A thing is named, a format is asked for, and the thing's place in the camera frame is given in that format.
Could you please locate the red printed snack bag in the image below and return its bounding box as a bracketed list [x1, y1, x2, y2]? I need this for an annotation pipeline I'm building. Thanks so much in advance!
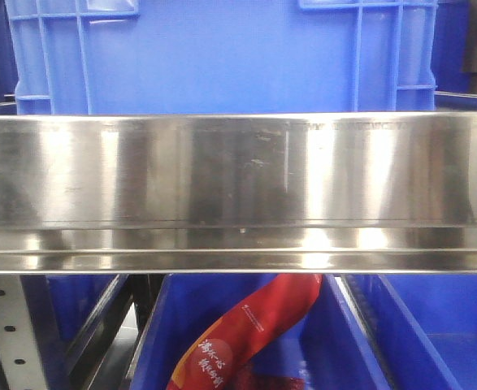
[167, 274, 323, 389]

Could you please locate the lower middle blue bin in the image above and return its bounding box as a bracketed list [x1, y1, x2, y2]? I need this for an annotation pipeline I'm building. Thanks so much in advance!
[130, 273, 390, 389]

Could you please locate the perforated grey shelf upright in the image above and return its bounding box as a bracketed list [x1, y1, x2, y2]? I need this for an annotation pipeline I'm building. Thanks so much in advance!
[0, 275, 48, 389]

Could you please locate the lower right blue bin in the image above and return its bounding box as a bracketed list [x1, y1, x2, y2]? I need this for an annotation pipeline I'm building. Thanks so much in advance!
[346, 275, 477, 389]

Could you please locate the stainless steel shelf rail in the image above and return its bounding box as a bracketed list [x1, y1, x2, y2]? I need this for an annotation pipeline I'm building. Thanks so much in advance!
[0, 112, 477, 274]

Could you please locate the large blue bin on shelf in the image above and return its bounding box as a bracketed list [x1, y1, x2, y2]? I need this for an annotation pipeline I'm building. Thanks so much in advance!
[6, 1, 437, 115]

